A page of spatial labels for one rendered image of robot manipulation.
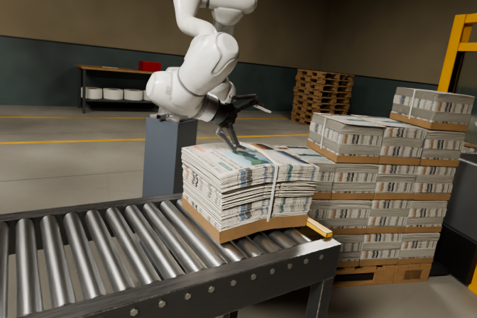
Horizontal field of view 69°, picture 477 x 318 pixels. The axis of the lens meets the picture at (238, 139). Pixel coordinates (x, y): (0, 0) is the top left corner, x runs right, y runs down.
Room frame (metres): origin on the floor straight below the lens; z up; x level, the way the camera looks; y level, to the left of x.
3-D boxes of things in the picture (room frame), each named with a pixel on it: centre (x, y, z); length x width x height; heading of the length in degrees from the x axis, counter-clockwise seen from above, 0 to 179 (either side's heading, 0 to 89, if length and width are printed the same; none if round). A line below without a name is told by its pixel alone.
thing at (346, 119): (2.13, -0.66, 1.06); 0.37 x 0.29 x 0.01; 17
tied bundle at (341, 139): (2.15, -0.65, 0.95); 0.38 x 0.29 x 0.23; 17
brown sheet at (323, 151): (2.14, -0.65, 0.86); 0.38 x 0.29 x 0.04; 17
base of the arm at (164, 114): (1.82, 0.37, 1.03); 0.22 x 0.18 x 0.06; 158
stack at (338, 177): (2.11, -0.53, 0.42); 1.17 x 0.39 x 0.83; 106
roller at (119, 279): (0.89, 0.34, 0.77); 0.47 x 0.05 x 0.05; 34
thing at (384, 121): (2.24, -0.93, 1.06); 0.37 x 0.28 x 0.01; 14
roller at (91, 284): (0.86, 0.39, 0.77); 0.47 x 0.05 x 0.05; 34
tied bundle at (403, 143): (2.22, -0.94, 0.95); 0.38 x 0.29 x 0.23; 14
